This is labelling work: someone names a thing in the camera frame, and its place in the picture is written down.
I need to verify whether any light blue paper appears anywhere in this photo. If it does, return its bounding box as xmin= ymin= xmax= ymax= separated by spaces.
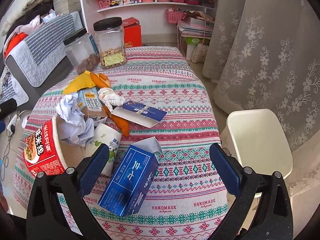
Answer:
xmin=56 ymin=93 xmax=94 ymax=147

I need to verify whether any small milk carton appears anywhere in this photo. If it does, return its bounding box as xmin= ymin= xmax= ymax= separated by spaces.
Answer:
xmin=78 ymin=87 xmax=107 ymax=126

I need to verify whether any grey sofa with quilt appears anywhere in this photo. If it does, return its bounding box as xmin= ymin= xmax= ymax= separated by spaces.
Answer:
xmin=1 ymin=12 xmax=82 ymax=109

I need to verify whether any stack of papers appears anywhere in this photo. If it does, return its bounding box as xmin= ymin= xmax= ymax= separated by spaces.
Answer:
xmin=177 ymin=18 xmax=214 ymax=38

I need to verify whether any blue and white envelope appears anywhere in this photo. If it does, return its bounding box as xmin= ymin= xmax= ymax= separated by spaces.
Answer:
xmin=111 ymin=100 xmax=167 ymax=128

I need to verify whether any small pink lattice box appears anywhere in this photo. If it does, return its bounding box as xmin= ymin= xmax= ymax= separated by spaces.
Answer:
xmin=97 ymin=0 xmax=111 ymax=9

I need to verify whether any white pink shelf unit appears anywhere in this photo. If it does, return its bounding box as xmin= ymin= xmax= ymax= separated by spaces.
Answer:
xmin=80 ymin=0 xmax=217 ymax=44

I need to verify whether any blue rectangular carton box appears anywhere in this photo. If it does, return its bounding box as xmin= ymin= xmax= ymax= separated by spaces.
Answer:
xmin=98 ymin=137 xmax=162 ymax=217

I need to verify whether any white floral paper cup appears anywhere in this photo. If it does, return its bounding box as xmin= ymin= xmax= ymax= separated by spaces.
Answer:
xmin=84 ymin=124 xmax=121 ymax=177

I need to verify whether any plastic jar with nuts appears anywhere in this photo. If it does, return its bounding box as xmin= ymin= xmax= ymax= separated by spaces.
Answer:
xmin=93 ymin=17 xmax=127 ymax=69

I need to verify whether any patterned handmade tablecloth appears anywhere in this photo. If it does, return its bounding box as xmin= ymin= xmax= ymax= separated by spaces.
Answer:
xmin=12 ymin=45 xmax=229 ymax=240

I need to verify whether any pink basket lower shelf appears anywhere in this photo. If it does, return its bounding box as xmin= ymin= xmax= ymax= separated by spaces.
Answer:
xmin=166 ymin=9 xmax=187 ymax=24

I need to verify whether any white lace curtain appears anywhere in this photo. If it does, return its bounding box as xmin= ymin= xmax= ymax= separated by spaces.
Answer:
xmin=203 ymin=0 xmax=319 ymax=197

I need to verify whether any red cardboard box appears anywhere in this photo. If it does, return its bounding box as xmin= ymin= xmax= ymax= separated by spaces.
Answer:
xmin=123 ymin=17 xmax=142 ymax=48

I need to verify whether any red instant noodle cup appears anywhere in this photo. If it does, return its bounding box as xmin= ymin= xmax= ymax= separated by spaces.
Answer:
xmin=23 ymin=115 xmax=67 ymax=176

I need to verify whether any plastic jar with chestnuts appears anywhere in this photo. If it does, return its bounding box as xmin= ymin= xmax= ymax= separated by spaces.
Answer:
xmin=63 ymin=28 xmax=100 ymax=75

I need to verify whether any pile of clothes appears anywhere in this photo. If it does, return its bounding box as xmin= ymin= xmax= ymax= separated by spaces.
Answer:
xmin=1 ymin=0 xmax=53 ymax=57

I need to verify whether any crumpled white tissue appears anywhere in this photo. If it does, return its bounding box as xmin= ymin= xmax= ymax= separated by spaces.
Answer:
xmin=98 ymin=87 xmax=125 ymax=112

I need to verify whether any yellow paper wrapper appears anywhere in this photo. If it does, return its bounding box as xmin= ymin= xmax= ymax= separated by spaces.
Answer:
xmin=63 ymin=70 xmax=95 ymax=95

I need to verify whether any white trash bin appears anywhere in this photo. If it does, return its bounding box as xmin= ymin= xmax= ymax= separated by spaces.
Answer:
xmin=220 ymin=109 xmax=293 ymax=179

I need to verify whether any orange peel strip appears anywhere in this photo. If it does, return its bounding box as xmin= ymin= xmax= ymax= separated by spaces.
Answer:
xmin=103 ymin=105 xmax=130 ymax=137

